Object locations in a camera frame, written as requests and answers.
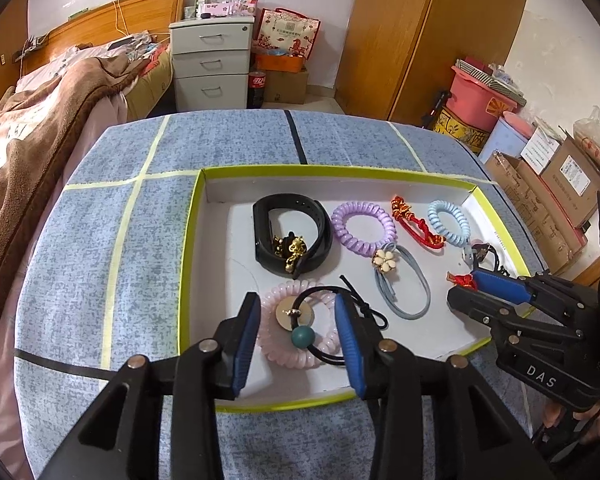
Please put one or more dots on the white labelled box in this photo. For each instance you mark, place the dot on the white labelled box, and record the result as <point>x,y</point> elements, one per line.
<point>540,152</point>

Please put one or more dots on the pink plastic tub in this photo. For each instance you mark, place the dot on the pink plastic tub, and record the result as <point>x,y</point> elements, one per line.
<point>472,105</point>

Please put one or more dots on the orange box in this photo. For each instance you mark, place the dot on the orange box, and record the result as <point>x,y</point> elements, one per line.
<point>280,63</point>

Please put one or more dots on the black wristband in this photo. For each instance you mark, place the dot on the black wristband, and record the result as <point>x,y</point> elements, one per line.
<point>260,230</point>

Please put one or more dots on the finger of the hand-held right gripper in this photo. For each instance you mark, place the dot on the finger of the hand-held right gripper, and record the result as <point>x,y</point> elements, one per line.
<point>480,307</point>
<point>500,286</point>

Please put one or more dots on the bed with brown blanket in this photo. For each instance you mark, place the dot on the bed with brown blanket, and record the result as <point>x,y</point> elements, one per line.
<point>5,385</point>

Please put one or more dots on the red gift bag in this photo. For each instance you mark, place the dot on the red gift bag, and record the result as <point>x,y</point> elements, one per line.
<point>287,32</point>

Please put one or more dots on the black hand pump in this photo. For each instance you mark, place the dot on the black hand pump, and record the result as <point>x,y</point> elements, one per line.
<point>435,107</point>

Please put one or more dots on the clear plastic bag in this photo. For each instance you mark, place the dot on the clear plastic bag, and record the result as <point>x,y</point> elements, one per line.
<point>595,135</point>

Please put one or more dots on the pale blue bucket pink lid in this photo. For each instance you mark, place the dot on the pale blue bucket pink lid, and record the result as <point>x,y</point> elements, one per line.
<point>502,140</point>

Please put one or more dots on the pink patterned box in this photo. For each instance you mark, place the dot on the pink patterned box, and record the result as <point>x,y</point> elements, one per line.
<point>230,8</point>

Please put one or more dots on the wooden wardrobe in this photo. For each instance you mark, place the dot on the wooden wardrobe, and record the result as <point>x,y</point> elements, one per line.
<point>430,35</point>

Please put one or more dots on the white drawer cabinet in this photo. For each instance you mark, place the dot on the white drawer cabinet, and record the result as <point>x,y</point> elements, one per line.
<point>210,60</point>

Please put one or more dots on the large brown cardboard box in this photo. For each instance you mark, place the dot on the large brown cardboard box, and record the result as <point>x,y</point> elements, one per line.
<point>575,180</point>

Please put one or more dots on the yellow-green shallow cardboard box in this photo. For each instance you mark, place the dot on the yellow-green shallow cardboard box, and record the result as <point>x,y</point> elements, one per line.
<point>230,240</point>

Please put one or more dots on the small cardboard box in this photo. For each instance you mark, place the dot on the small cardboard box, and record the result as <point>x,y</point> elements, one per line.
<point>287,87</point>

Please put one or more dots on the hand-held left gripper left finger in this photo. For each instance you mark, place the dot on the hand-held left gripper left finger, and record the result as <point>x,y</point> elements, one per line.
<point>245,350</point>

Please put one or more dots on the yellow patterned box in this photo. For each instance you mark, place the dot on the yellow patterned box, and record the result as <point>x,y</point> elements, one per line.
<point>460,130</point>

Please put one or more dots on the striped box lid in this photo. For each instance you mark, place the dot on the striped box lid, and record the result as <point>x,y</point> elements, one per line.
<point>485,80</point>

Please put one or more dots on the wooden bed headboard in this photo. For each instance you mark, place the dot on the wooden bed headboard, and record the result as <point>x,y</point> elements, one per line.
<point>130,15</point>

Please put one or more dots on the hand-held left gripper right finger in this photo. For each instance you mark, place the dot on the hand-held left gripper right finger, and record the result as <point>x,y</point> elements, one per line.
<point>352,355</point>

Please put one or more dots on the cola bottle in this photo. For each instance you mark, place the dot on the cola bottle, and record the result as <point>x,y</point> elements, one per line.
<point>257,90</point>

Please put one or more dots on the power strip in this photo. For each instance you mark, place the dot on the power strip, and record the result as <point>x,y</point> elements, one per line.
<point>30,46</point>

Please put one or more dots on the flat cardboard boxes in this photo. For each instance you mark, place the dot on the flat cardboard boxes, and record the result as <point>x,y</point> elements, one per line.
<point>530,200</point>

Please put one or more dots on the brown blanket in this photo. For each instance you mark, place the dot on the brown blanket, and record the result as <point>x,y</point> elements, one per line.
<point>30,160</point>

